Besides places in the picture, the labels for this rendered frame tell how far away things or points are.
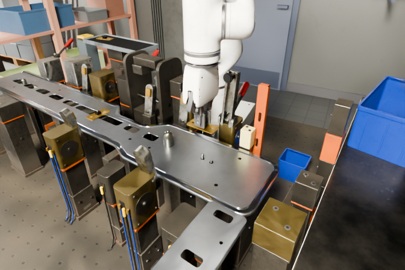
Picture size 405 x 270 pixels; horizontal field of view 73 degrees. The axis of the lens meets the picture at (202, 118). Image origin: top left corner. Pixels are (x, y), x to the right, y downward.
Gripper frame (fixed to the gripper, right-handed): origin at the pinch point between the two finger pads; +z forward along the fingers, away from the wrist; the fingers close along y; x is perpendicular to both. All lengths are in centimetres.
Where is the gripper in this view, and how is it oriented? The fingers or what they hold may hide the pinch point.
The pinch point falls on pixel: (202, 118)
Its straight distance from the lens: 72.6
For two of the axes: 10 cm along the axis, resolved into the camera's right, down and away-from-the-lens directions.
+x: 8.3, 2.8, -4.9
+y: -5.6, 4.1, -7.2
